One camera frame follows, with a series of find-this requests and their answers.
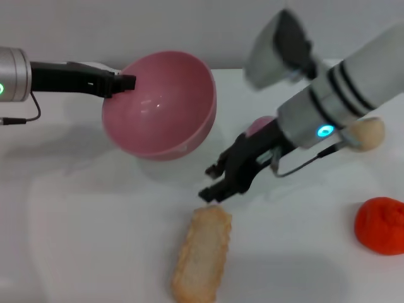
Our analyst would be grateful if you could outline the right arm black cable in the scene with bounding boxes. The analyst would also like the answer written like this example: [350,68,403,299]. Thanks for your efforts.
[270,140,348,179]

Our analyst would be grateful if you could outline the red orange bun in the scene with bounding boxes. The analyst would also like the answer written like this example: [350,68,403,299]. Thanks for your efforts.
[353,196,404,256]

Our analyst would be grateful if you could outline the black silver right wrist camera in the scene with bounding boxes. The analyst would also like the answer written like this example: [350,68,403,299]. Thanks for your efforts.
[244,8,318,90]

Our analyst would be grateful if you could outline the pink round bun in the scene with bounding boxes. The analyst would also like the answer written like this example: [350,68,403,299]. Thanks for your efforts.
[246,116,276,138]

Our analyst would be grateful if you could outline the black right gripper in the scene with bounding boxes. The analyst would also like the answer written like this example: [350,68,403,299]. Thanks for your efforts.
[198,117,295,203]

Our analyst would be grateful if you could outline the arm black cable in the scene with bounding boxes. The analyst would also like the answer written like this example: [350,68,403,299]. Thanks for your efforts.
[270,140,348,179]
[0,91,42,126]

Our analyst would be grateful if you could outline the beige round bun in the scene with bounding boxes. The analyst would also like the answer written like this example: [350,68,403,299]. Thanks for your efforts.
[347,116,386,152]

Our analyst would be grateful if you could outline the orange striped bread roll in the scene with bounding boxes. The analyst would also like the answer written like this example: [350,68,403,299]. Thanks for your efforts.
[171,204,234,303]

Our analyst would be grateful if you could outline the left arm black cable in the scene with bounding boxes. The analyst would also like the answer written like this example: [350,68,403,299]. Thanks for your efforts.
[0,91,42,126]

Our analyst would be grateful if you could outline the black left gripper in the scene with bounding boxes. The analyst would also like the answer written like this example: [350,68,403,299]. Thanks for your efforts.
[30,61,137,99]

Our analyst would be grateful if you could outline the pink plastic bowl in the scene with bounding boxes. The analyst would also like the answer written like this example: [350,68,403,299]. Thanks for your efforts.
[101,50,218,162]

